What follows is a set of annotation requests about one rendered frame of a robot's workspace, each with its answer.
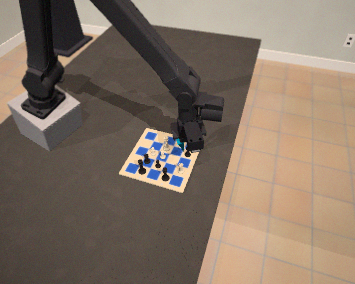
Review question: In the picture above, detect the blue and cream chessboard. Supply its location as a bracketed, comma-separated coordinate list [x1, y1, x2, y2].
[119, 128, 199, 193]

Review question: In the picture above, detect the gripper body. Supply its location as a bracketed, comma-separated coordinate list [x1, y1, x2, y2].
[170, 115, 206, 143]

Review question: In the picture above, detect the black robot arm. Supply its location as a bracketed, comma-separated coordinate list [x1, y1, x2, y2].
[19, 0, 224, 153]

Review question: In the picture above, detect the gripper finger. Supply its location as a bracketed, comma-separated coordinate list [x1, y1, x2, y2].
[176, 139, 184, 151]

